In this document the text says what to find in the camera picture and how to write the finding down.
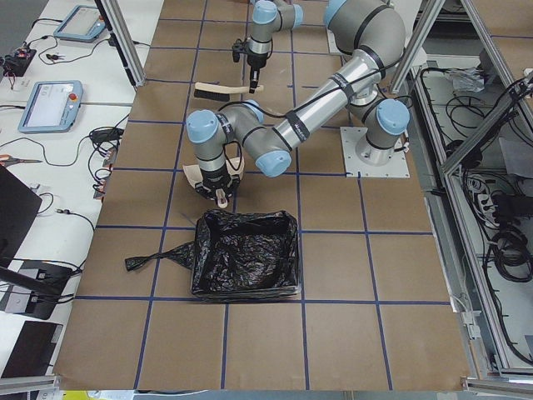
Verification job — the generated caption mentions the aluminium frame post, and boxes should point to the aluminium frame post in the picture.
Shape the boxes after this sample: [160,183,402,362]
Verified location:
[95,0,146,88]

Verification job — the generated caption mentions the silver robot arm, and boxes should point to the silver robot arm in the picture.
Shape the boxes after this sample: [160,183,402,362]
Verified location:
[184,1,410,208]
[245,0,304,93]

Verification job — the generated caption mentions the bin with black trash bag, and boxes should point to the bin with black trash bag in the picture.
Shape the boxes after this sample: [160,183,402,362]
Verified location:
[125,209,301,303]

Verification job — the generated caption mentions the cream plastic dustpan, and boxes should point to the cream plastic dustpan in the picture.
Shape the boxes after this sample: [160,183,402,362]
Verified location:
[183,157,245,208]

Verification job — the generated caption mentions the cream hand brush black bristles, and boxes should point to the cream hand brush black bristles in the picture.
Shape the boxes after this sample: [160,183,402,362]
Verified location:
[194,82,264,102]

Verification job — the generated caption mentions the blue teach pendant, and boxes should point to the blue teach pendant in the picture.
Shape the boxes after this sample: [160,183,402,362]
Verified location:
[17,80,84,133]
[53,5,106,43]

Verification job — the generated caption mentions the orange handled scissors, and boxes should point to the orange handled scissors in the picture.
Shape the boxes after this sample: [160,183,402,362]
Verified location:
[0,154,42,168]

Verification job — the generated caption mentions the blue teach pendant far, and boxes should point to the blue teach pendant far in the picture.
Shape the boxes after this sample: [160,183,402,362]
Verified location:
[53,5,106,43]

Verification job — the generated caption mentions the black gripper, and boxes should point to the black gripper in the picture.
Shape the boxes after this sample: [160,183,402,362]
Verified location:
[194,168,241,200]
[247,52,269,93]

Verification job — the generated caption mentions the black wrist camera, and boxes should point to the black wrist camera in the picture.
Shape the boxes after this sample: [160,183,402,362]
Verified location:
[232,38,249,63]

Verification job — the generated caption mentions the blue teach pendant near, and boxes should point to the blue teach pendant near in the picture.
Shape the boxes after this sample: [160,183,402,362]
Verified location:
[17,80,84,133]

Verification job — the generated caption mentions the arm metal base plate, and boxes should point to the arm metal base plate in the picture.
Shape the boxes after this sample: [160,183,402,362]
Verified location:
[340,127,411,178]

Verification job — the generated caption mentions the black laptop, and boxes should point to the black laptop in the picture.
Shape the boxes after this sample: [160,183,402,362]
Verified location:
[0,167,42,268]

